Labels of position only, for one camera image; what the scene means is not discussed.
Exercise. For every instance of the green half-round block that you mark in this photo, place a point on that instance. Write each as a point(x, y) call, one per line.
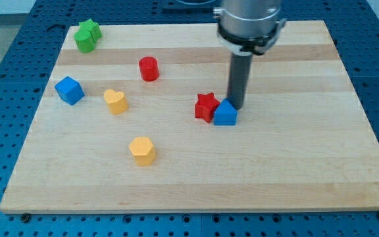
point(84, 41)

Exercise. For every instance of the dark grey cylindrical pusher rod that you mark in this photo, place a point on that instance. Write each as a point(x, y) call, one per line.
point(238, 79)

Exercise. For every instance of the green star block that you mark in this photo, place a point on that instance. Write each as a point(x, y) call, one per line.
point(92, 27)

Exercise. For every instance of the blue triangle block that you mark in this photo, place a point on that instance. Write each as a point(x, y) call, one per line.
point(225, 114)

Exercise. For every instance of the red cylinder block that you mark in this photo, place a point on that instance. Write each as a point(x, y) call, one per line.
point(148, 67)

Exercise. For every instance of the red star block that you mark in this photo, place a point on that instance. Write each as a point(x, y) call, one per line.
point(206, 106)

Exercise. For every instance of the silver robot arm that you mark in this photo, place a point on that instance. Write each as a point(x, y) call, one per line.
point(247, 28)

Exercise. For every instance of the yellow heart block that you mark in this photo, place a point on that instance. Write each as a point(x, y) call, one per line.
point(116, 101)

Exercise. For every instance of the light wooden board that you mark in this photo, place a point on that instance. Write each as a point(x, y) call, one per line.
point(302, 141)

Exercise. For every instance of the blue cube block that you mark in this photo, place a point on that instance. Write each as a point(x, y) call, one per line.
point(69, 90)

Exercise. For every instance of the yellow hexagon block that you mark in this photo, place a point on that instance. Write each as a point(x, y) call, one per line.
point(143, 151)

